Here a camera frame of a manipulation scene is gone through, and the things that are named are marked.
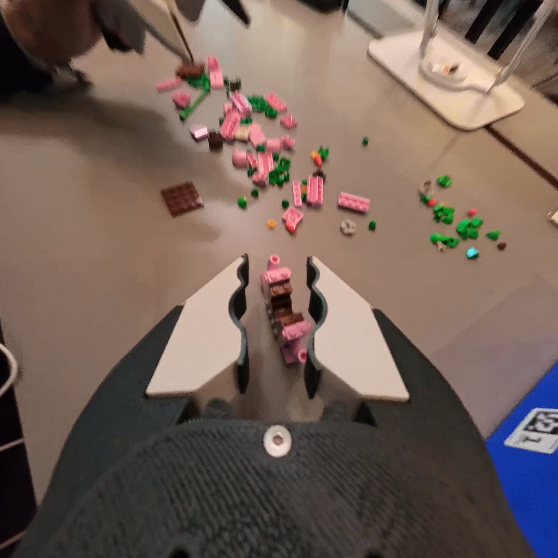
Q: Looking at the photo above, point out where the white book stand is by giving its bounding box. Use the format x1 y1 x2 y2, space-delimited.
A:
367 0 556 131

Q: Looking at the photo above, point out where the green toy stem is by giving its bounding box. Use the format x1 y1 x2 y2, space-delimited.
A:
179 85 212 120

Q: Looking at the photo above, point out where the white cable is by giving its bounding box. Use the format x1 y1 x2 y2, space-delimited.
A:
0 342 20 395

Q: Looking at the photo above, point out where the printed tag sticker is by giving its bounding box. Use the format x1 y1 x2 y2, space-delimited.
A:
503 407 558 455

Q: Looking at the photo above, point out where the person's left hand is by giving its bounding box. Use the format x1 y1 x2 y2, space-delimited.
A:
6 0 103 57

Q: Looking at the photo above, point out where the blue box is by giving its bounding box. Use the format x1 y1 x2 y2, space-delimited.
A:
486 362 558 558

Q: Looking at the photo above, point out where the pink and brown brick assembly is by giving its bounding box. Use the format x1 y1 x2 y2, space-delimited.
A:
260 254 312 367

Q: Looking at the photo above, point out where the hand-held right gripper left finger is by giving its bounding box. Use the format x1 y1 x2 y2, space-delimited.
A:
146 254 250 398

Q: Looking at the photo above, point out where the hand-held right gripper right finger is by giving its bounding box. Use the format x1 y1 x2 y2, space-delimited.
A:
304 256 410 403

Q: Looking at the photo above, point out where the person's left forearm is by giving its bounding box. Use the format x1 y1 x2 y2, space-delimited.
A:
0 17 94 101

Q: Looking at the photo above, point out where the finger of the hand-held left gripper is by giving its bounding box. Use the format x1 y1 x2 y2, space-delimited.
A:
174 0 252 27
131 0 194 62

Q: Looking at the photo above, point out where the pile of pink toy bricks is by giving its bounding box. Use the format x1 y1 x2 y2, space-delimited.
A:
156 56 371 234

